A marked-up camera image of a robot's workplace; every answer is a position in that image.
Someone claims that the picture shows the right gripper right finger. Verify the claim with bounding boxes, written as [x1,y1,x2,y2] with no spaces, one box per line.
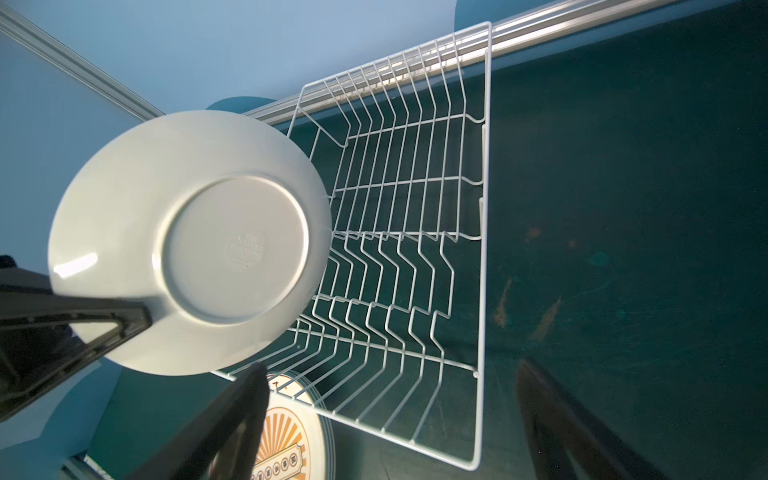
[515,358,666,479]

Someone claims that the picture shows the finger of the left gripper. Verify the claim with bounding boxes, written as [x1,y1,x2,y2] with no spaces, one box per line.
[1,266,152,420]

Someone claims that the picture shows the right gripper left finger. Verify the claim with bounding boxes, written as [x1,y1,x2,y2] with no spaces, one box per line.
[127,363,270,479]

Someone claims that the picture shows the white round plate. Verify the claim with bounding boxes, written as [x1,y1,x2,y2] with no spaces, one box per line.
[47,110,332,376]
[250,371,336,479]

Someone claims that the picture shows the white wire dish rack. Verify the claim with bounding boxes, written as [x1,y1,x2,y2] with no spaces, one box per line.
[256,22,493,471]

